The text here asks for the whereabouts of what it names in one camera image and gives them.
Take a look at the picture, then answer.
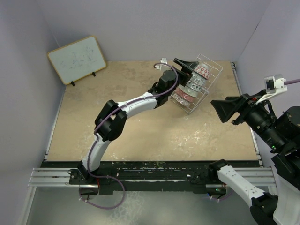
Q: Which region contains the orange floral pattern bowl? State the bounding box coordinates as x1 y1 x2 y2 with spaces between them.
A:
176 92 195 103

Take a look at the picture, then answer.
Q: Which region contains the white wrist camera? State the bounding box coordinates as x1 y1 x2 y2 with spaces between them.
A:
154 58 168 72
256 75 287 104

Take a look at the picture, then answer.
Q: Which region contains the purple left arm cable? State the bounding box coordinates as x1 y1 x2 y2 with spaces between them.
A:
78 63 180 210

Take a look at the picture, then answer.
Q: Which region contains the small whiteboard yellow frame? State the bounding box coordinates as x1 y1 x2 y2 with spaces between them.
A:
47 36 106 85

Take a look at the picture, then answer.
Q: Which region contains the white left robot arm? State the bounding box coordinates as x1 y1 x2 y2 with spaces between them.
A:
78 58 199 184

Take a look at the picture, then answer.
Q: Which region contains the red rimmed bowl underneath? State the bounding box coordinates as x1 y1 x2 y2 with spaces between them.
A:
190 74 206 87

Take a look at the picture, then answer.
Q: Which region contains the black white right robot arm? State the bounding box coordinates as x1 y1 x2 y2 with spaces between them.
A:
208 91 300 225

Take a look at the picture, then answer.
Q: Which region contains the white bowl maroon pattern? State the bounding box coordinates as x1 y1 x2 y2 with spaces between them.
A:
173 98 190 108

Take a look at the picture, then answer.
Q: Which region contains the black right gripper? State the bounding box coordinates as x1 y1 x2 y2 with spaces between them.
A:
210 87 285 149

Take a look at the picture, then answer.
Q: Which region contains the white bowl green pattern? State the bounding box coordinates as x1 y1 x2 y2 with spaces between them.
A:
179 86 198 97

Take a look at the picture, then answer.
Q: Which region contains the white wire dish rack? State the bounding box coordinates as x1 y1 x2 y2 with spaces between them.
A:
170 54 223 114

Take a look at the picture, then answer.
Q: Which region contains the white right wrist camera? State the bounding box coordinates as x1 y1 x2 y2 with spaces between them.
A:
256 75 287 104

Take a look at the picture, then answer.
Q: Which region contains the blue triangle pattern bowl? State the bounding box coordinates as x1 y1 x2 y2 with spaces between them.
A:
194 64 210 80

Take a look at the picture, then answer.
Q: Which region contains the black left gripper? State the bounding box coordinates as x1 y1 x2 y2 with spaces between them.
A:
166 59 198 97

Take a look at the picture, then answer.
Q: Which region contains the blue floral pattern bowl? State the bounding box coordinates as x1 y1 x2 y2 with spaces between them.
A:
186 81 202 92

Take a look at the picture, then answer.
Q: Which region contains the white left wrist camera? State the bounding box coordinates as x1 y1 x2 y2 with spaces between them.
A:
154 58 168 72

